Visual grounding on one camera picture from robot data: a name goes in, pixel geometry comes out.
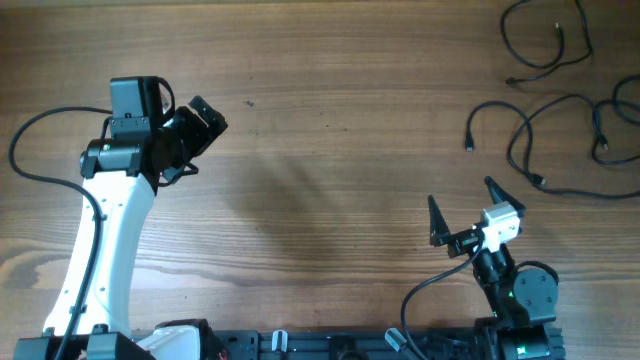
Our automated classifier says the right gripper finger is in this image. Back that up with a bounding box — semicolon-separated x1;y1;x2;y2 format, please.
428;195;451;247
484;176;526;218

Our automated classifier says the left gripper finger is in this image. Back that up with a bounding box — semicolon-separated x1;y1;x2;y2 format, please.
189;95;212;118
200;107;228;142

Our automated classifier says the black USB cable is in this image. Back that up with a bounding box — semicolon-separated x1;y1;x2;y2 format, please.
506;74;640;189
500;0;595;86
464;101;640;201

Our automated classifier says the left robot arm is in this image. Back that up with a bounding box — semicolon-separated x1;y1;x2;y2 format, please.
12;76;229;359

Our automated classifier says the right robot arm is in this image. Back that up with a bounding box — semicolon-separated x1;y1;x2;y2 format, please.
425;177;566;360

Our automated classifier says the black right camera cable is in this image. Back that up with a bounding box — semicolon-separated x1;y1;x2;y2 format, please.
400;234;486;360

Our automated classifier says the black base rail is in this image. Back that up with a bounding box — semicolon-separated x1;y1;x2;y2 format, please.
214;328;484;360

